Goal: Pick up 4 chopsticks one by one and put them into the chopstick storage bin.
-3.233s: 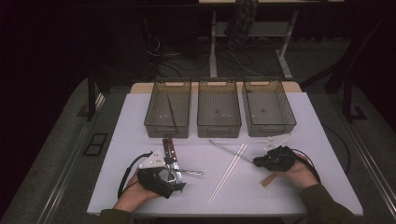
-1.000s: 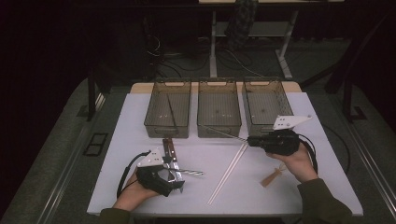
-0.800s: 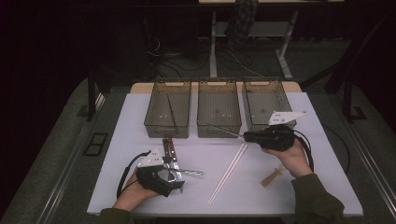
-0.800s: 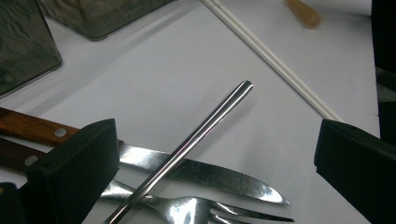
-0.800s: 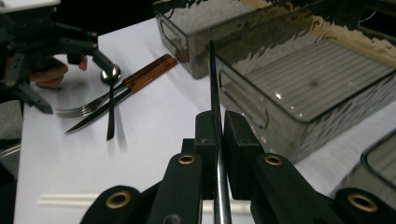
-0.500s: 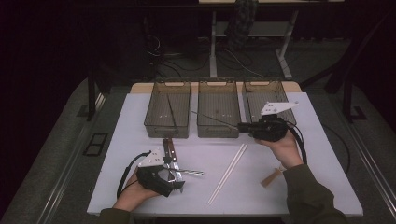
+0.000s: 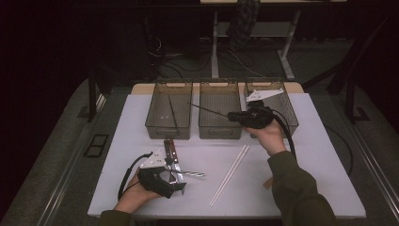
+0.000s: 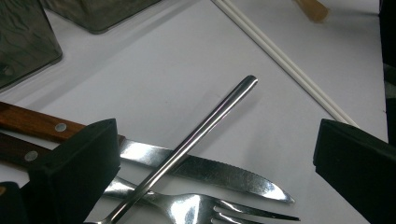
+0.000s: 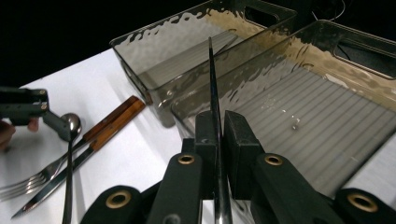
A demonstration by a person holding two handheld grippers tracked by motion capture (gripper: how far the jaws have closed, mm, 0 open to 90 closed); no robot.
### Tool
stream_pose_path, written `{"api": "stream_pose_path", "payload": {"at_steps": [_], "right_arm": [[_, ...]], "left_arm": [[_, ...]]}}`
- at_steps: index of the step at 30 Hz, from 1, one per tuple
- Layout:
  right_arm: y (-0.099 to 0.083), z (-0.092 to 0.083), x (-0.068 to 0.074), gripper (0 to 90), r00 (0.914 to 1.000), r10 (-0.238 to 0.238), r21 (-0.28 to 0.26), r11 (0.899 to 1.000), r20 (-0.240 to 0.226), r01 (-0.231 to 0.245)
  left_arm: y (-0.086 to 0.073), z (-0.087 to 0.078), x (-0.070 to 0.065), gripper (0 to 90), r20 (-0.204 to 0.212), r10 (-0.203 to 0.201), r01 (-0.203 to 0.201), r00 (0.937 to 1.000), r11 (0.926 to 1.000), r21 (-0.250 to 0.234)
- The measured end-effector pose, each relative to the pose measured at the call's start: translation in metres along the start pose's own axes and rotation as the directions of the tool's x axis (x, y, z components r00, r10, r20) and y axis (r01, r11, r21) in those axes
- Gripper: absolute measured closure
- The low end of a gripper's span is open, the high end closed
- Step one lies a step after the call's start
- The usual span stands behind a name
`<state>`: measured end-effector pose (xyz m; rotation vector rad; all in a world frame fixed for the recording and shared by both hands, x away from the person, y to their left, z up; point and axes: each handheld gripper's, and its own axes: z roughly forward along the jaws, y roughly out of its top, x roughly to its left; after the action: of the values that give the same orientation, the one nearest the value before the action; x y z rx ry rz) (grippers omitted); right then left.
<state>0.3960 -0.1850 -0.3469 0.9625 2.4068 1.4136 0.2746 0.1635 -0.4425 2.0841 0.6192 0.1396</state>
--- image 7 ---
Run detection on white floor cable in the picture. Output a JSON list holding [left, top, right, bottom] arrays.
[[225, 48, 267, 78]]

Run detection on grey transparent plastic bin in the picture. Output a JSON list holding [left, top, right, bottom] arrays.
[[198, 80, 245, 140], [144, 80, 194, 140], [244, 79, 299, 139]]

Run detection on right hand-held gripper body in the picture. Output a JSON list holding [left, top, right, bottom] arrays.
[[244, 89, 285, 130]]

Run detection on left hand-held gripper cable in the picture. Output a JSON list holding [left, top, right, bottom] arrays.
[[117, 152, 153, 201]]

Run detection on metal floor rail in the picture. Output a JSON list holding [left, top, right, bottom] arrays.
[[37, 93, 107, 226], [349, 123, 399, 218]]

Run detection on right hand-held gripper cable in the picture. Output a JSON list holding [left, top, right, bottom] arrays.
[[271, 107, 297, 159]]

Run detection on thin black floor cable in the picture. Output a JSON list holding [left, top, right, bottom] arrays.
[[324, 125, 355, 177]]

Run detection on wooden handle knife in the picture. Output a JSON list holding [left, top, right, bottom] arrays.
[[168, 139, 186, 195]]

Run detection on person's right hand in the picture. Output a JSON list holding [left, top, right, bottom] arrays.
[[246, 121, 288, 157]]

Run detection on hand-held gripper cable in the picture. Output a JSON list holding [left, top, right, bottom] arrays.
[[271, 107, 297, 159], [117, 152, 153, 201]]

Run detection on white table mat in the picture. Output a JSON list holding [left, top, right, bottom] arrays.
[[88, 92, 367, 219]]

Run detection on black metal stand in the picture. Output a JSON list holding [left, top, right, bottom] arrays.
[[344, 72, 371, 124]]

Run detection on black floor frame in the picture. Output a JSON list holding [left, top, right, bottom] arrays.
[[83, 134, 110, 158]]

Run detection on white frame desk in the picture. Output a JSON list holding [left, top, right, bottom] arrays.
[[199, 0, 347, 81]]

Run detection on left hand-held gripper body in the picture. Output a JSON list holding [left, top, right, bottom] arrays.
[[137, 149, 177, 200]]

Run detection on dark patterned hanging cloth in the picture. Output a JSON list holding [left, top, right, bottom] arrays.
[[225, 0, 262, 51]]

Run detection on person's left hand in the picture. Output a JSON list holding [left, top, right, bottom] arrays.
[[120, 170, 163, 212]]

